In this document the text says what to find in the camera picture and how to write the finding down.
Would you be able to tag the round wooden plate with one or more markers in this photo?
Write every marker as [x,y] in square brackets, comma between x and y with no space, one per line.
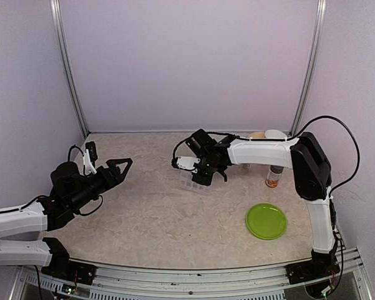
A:
[257,135]

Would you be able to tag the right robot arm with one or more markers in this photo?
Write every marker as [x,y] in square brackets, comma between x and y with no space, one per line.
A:
[303,155]

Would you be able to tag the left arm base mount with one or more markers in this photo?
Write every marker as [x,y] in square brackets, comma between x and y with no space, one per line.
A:
[68,270]

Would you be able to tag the green plate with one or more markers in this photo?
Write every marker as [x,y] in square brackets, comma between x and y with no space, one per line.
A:
[266,221]

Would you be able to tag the aluminium frame post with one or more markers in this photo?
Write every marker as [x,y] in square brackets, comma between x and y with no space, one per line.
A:
[311,65]
[61,40]

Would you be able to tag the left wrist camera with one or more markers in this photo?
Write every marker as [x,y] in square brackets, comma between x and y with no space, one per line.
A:
[90,157]

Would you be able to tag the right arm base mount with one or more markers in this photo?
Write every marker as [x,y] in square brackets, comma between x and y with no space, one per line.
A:
[319,266]

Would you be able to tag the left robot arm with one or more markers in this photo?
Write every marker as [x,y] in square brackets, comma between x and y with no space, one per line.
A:
[70,192]

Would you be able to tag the front aluminium rail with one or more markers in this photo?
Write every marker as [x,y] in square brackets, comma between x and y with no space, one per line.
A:
[125,282]

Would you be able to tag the orange pill bottle grey cap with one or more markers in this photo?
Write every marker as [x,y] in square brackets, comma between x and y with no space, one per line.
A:
[273,176]

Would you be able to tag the clear plastic pill organizer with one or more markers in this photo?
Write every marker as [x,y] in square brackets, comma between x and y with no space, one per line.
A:
[185,182]

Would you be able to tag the left aluminium frame post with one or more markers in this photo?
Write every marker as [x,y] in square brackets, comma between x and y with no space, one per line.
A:
[61,40]

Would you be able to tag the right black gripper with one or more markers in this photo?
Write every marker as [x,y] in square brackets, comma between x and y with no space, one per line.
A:
[205,180]

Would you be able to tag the right aluminium frame post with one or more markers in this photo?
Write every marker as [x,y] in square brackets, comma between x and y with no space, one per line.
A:
[311,65]

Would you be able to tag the white bowl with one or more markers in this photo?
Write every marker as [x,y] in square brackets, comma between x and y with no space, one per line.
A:
[274,134]

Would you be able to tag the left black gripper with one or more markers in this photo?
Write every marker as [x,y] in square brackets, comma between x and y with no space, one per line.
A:
[113,181]

